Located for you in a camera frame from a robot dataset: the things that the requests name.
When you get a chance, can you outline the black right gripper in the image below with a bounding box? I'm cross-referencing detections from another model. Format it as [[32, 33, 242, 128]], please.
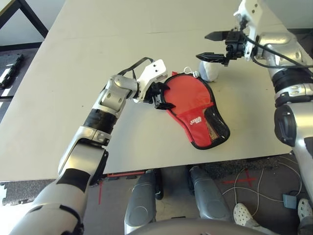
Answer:
[[196, 29, 248, 66]]

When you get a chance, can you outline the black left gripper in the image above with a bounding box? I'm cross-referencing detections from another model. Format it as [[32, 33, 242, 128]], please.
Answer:
[[144, 82, 177, 110]]

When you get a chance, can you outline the grey plush zipper charm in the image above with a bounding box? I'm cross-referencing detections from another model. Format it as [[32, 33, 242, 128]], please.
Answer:
[[183, 61, 219, 83]]

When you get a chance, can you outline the black red paddle case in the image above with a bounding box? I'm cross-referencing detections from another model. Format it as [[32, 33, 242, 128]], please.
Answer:
[[160, 71, 231, 150]]

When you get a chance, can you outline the black table leg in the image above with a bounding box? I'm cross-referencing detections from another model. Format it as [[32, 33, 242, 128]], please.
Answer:
[[154, 170, 164, 200]]

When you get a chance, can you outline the dark speckled floor mat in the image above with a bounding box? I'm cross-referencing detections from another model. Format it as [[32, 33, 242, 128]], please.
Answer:
[[204, 154, 294, 176]]

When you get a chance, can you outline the grey robot right leg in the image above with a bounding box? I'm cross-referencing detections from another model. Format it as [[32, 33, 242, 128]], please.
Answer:
[[189, 166, 233, 223]]

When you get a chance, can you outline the grey robot leg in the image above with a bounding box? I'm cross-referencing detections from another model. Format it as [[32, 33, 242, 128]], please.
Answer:
[[124, 170, 157, 235], [189, 166, 233, 223]]

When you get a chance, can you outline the grey robot left leg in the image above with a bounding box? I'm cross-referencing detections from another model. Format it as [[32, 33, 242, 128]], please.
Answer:
[[124, 170, 157, 235]]

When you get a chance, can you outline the grey robot torso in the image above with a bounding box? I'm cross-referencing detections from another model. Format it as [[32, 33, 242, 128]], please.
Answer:
[[132, 217, 277, 235]]

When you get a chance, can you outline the white perforated shoe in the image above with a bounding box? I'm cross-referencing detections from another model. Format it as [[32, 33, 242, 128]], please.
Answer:
[[297, 198, 313, 221], [232, 202, 260, 227]]

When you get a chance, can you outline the black flat floor device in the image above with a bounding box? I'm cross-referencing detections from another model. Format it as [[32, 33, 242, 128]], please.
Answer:
[[0, 53, 25, 89]]

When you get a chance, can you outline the blue-grey power adapter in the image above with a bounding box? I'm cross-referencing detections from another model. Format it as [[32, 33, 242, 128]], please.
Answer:
[[282, 193, 298, 210]]

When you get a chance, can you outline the black foam puzzle mat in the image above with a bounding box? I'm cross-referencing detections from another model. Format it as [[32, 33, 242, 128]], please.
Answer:
[[0, 180, 58, 208]]

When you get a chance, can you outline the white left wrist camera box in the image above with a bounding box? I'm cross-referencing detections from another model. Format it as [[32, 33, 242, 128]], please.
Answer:
[[133, 59, 168, 103]]

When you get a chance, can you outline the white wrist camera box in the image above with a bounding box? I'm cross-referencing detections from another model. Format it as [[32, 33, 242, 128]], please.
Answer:
[[133, 59, 168, 103], [233, 0, 265, 61]]

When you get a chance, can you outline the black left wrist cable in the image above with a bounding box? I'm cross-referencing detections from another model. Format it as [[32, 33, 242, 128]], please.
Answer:
[[118, 57, 157, 80]]

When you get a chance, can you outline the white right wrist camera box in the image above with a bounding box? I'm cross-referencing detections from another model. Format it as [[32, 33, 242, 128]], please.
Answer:
[[233, 0, 265, 61]]

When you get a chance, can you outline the white floor cable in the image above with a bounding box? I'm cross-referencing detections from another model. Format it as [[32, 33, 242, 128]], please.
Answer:
[[222, 156, 303, 218]]

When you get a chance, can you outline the black table frame bar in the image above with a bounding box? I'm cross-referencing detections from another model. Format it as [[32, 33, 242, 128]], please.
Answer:
[[0, 0, 49, 39]]

